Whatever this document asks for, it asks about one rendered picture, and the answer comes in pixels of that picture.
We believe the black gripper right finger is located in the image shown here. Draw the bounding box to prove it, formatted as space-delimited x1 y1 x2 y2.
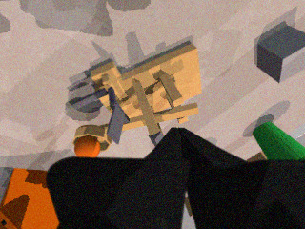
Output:
178 128 305 229

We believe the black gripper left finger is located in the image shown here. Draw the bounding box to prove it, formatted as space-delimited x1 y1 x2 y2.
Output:
46 127 190 229

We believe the orange ball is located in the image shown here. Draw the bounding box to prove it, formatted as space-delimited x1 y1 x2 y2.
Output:
74 135 100 157

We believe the dark grey cube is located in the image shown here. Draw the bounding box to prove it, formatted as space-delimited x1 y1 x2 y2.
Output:
256 25 305 83

